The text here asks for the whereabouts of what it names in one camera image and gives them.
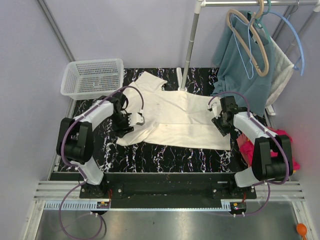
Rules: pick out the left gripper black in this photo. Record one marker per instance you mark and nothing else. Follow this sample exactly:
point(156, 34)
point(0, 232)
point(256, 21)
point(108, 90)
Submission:
point(120, 131)

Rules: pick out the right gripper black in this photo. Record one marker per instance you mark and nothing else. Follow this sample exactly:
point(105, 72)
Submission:
point(223, 131)

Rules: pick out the cream white t shirt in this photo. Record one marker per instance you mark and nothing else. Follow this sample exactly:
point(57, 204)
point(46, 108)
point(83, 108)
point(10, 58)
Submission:
point(172, 118)

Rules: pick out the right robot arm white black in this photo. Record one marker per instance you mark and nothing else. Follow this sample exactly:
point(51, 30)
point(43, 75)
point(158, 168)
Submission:
point(245, 121)

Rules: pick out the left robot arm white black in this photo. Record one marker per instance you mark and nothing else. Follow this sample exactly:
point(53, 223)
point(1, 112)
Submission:
point(75, 142)

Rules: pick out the pink red t shirt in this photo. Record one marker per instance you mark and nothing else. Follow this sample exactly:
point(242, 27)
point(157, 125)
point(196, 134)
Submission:
point(246, 147)

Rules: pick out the white perforated plastic basket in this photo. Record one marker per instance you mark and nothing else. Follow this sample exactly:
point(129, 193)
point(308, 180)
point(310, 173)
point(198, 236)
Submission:
point(91, 79)

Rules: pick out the metal clothes rack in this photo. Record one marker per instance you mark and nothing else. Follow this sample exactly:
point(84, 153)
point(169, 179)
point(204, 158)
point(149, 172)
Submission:
point(292, 5)

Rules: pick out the teal t shirt hanging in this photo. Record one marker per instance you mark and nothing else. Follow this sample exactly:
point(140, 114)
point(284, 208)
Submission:
point(236, 73)

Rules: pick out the white grey towel hanging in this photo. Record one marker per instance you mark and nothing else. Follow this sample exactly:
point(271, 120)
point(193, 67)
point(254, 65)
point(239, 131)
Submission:
point(283, 71)

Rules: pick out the light blue thick hanger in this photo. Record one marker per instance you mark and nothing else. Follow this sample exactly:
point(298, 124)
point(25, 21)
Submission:
point(300, 63)

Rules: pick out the orange ball object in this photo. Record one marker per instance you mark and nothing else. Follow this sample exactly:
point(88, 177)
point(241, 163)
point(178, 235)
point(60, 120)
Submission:
point(302, 230)

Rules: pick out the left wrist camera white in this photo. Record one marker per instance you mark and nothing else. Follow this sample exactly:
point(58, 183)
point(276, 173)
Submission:
point(136, 118)

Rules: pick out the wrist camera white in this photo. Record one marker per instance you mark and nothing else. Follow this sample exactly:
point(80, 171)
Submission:
point(136, 118)
point(215, 108)

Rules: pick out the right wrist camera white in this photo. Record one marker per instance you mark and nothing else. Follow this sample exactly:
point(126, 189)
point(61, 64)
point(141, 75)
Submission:
point(215, 108)

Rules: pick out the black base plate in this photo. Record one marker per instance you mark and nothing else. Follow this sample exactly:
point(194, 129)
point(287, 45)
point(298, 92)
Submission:
point(120, 185)

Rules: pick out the aluminium frame rail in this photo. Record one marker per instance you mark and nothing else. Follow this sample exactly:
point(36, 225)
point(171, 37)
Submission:
point(53, 190)

